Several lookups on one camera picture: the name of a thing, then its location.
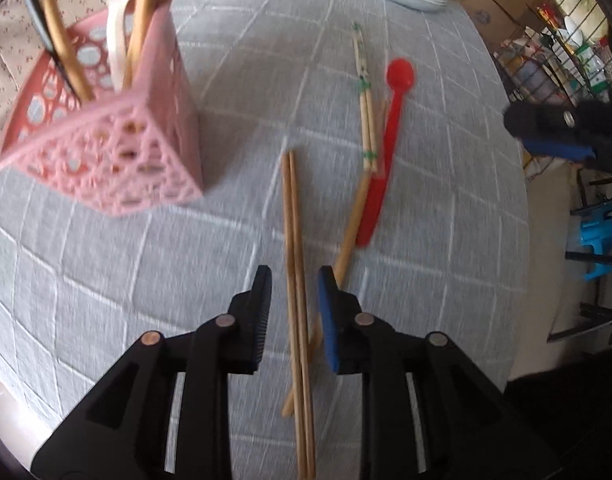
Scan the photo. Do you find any grey checked tablecloth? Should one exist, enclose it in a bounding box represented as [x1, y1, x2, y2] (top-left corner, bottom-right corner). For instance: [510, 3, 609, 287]
[0, 0, 528, 479]

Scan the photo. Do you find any pink perforated utensil holder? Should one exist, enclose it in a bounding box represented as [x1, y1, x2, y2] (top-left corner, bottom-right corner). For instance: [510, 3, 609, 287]
[0, 0, 202, 217]

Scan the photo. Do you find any black stick in holder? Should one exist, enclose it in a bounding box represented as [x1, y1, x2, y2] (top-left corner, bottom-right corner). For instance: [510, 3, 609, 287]
[24, 0, 77, 96]

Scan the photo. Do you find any curved bamboo stick in holder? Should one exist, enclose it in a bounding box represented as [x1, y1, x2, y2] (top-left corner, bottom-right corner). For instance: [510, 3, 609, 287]
[40, 0, 95, 102]

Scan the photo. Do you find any panda printed chopstick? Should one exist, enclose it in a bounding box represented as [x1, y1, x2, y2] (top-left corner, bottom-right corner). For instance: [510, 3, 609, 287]
[353, 22, 374, 172]
[358, 27, 380, 172]

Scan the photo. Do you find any wire rack with packages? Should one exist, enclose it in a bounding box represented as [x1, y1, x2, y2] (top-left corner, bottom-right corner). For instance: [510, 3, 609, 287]
[492, 0, 612, 181]

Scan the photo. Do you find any red plastic spoon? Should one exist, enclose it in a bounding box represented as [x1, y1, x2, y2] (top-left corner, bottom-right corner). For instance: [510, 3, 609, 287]
[356, 58, 415, 247]

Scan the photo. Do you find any blue plastic stool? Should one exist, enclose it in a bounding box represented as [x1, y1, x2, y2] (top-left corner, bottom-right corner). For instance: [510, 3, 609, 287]
[565, 200, 612, 282]

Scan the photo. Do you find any plain bamboo chopstick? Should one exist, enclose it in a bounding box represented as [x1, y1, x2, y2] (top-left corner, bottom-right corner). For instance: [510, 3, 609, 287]
[282, 152, 308, 479]
[287, 151, 317, 479]

